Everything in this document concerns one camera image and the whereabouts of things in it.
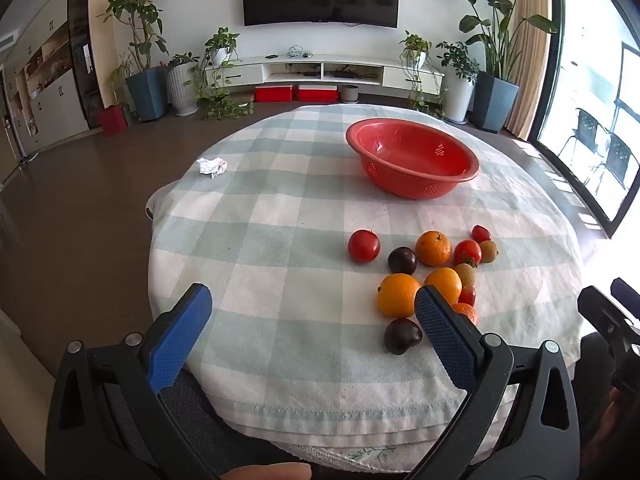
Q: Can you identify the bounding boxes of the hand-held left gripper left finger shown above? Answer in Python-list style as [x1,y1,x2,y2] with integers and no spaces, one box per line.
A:
[45,282,221,480]

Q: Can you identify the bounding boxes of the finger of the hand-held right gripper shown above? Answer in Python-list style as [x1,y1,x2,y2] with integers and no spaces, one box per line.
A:
[577,285,640,356]
[611,277,640,313]

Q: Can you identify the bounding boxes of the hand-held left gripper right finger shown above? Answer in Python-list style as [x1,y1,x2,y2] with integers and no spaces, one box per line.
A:
[410,285,582,480]

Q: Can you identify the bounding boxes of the small orange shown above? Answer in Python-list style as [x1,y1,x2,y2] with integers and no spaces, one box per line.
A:
[450,302,478,327]

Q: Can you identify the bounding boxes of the dark purple plum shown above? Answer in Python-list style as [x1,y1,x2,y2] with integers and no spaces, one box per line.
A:
[387,246,418,276]
[384,318,424,356]

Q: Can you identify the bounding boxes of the large orange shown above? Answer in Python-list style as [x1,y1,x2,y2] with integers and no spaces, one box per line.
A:
[376,273,422,319]

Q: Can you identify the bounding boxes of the orange with stem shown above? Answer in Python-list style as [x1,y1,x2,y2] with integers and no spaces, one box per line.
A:
[415,230,452,267]

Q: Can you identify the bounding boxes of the large red tomato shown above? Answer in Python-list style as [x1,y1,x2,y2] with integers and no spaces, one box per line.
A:
[348,229,381,264]

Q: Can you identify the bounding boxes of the red plastic colander bowl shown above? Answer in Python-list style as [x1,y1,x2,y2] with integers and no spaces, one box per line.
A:
[345,118,481,201]

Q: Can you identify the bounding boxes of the person's right hand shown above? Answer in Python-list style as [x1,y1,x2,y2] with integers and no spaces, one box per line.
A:
[582,387,627,467]

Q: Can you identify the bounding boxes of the person's left hand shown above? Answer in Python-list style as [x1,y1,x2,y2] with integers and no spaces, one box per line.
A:
[220,461,313,480]

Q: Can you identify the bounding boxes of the medium orange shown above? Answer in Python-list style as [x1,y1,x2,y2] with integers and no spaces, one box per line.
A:
[424,267,463,306]

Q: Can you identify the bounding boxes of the red tomato with calyx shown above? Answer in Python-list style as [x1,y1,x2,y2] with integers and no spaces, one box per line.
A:
[453,239,483,268]

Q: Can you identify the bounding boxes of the checked green white tablecloth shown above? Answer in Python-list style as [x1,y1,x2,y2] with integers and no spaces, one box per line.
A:
[147,103,583,448]

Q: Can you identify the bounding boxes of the white embroidered undercloth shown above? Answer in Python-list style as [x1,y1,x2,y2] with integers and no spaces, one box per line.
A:
[280,430,506,467]

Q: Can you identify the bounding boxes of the crumpled white tissue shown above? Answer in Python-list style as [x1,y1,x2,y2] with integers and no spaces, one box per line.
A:
[195,157,228,179]

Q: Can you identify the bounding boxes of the large-leaf plant in blue pot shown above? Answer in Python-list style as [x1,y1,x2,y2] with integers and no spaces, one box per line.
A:
[432,0,558,133]

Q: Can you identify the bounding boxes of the small red floor box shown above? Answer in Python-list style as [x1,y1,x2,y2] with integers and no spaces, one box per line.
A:
[101,104,132,136]

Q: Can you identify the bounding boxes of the pothos plant on floor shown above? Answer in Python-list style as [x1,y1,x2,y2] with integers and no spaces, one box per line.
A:
[197,87,255,122]

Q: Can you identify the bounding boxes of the bushy plant in white pot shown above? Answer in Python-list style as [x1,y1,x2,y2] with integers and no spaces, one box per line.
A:
[436,41,481,123]

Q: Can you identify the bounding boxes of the tall tree in blue pot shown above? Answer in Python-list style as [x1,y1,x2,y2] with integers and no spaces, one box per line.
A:
[97,0,170,122]

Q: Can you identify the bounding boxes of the plant in white ribbed pot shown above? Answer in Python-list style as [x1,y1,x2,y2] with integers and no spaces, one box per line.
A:
[166,52,200,117]

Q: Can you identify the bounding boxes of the beige curtain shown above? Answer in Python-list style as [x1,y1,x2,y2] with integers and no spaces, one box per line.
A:
[505,0,551,141]

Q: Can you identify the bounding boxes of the trailing pothos on cabinet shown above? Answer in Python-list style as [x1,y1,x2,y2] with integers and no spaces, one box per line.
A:
[398,31,446,116]

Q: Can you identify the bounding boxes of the trailing pothos in white pot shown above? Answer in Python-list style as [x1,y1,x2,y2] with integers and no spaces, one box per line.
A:
[197,27,241,101]

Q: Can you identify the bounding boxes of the white television cabinet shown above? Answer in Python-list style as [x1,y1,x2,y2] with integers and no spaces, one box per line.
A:
[200,54,445,92]

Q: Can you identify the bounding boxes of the dark tall cabinet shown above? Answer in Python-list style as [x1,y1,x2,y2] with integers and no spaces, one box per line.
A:
[66,0,106,130]

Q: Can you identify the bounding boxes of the black sliding door frame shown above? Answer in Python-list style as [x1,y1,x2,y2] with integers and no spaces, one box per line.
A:
[532,0,640,241]

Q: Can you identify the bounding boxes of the white wall cabinets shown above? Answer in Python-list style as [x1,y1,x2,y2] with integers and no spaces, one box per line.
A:
[0,0,93,171]

